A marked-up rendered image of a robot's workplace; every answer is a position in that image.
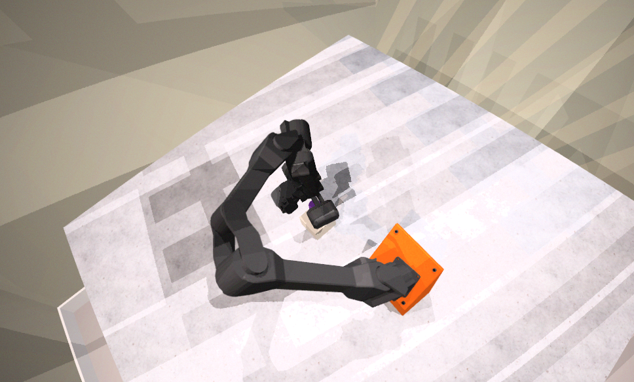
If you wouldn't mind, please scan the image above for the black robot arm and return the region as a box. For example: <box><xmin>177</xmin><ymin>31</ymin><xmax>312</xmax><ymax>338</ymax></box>
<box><xmin>210</xmin><ymin>119</ymin><xmax>420</xmax><ymax>307</ymax></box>

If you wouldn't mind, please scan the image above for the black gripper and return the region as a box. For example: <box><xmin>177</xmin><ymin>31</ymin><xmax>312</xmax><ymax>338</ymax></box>
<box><xmin>282</xmin><ymin>163</ymin><xmax>339</xmax><ymax>229</ymax></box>

